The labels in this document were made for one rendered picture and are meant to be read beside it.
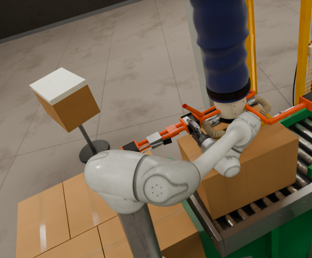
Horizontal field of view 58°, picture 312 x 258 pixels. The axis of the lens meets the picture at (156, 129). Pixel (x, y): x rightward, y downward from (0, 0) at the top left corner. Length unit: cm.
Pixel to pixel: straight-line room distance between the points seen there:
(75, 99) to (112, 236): 142
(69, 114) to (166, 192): 230
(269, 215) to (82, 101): 198
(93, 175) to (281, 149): 119
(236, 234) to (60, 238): 121
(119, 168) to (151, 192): 12
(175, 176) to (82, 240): 150
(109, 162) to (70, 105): 211
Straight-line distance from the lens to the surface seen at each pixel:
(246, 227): 180
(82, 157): 356
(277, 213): 189
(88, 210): 224
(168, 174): 68
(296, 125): 245
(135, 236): 95
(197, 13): 129
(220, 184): 165
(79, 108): 291
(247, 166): 166
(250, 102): 166
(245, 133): 116
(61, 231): 225
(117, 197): 79
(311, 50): 244
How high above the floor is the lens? 215
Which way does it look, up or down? 38 degrees down
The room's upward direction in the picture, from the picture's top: 19 degrees counter-clockwise
